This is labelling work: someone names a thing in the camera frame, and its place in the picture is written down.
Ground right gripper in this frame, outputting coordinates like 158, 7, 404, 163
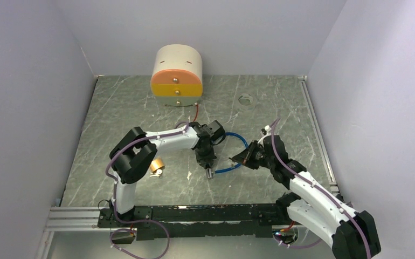
233, 140, 275, 169

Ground blue cable lock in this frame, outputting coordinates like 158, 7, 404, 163
205, 132, 248, 180

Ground red cable lock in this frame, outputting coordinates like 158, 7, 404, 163
192, 103, 199, 122

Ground brass padlock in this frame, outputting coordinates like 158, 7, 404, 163
149, 158, 165, 173

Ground padlock keys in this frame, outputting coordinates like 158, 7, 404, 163
149, 169, 163, 178

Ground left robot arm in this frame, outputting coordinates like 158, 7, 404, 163
106, 120, 226, 227

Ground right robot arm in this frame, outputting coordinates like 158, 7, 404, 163
231, 135, 382, 258

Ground beige drawer cabinet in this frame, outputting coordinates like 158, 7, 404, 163
150, 44, 203, 107

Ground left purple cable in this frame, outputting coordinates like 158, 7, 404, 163
106, 122, 190, 224

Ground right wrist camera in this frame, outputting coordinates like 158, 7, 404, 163
258, 125, 272, 143

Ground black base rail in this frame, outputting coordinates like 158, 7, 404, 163
97, 203, 292, 241

